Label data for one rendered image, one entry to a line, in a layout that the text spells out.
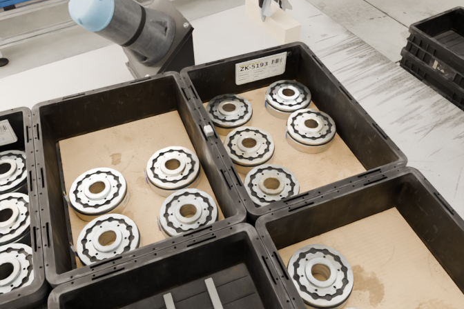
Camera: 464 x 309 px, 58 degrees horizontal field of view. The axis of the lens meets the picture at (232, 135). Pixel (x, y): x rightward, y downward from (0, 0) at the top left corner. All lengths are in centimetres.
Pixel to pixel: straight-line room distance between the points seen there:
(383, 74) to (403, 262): 70
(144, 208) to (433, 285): 50
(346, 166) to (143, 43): 58
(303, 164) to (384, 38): 206
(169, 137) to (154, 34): 31
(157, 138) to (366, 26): 220
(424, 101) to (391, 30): 169
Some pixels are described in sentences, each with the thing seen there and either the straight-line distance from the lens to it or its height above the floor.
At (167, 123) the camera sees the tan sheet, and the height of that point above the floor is 83.
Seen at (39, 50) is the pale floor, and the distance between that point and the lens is 285.
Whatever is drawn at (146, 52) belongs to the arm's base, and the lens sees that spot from 112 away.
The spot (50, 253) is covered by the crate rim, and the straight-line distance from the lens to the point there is 68.
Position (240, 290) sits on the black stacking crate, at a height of 83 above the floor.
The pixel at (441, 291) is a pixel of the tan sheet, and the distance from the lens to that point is 78.
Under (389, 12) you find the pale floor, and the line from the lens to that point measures 314.
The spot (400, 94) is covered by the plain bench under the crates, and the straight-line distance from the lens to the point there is 128.
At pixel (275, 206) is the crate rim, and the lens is 67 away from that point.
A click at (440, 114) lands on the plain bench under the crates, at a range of 126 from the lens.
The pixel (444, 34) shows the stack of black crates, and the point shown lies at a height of 49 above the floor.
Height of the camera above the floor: 148
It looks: 46 degrees down
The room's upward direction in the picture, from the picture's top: 1 degrees counter-clockwise
